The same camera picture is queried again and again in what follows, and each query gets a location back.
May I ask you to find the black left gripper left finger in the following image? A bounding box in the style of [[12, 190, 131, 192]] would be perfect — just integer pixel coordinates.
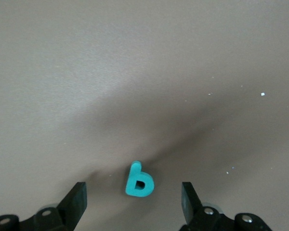
[[0, 182, 88, 231]]

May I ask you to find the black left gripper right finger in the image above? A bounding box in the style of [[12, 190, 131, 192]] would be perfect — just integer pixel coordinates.
[[179, 182, 273, 231]]

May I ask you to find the teal foam letter b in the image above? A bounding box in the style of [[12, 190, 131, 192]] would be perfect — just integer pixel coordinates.
[[125, 160, 156, 197]]

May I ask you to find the brown table cover sheet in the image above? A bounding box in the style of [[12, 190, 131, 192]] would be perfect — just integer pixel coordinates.
[[0, 0, 289, 231]]

